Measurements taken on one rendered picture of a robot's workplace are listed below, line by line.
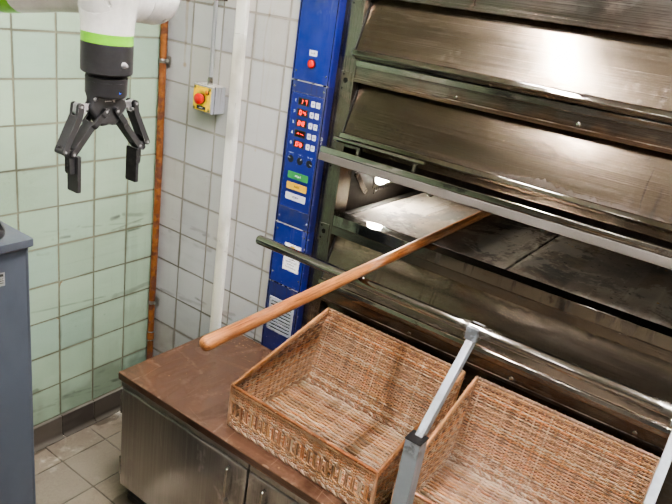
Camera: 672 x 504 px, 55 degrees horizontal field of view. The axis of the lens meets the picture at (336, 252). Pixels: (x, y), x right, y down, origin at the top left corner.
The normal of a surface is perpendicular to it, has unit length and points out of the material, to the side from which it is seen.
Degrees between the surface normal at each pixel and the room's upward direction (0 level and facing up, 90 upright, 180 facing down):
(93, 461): 0
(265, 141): 90
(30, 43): 90
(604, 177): 70
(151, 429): 90
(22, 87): 90
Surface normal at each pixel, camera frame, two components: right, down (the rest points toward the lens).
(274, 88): -0.58, 0.22
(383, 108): -0.49, -0.11
